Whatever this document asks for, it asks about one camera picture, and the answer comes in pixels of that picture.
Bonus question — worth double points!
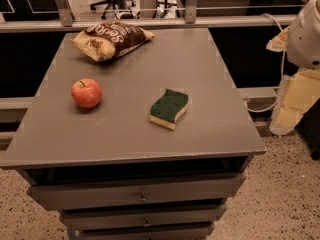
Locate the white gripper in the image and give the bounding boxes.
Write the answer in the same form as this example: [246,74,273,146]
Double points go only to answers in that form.
[266,0,320,135]

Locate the red apple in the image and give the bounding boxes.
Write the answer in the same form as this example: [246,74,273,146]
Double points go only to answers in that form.
[71,78,102,108]

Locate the green yellow sponge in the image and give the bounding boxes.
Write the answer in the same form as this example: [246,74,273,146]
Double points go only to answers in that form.
[149,89,189,131]

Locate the black office chair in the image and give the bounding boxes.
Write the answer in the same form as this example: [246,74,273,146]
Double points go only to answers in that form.
[90,0,135,19]

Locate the middle grey drawer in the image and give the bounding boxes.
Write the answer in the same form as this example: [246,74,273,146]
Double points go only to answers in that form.
[60,203,226,230]

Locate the grey drawer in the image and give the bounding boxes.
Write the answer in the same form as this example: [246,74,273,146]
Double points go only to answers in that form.
[28,173,246,210]
[60,203,226,230]
[67,222,214,240]

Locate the top grey drawer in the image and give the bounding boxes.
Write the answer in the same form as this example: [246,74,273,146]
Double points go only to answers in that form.
[28,173,246,210]

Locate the brown chip bag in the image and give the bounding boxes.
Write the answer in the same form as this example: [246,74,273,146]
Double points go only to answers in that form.
[72,21,155,62]

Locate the bottom grey drawer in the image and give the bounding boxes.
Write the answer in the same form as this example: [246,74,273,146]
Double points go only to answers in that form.
[67,222,214,240]

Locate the grey drawer cabinet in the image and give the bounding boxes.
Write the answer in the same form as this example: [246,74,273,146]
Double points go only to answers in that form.
[0,28,267,240]

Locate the grey metal railing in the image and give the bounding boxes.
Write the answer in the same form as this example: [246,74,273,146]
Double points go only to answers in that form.
[0,0,309,33]

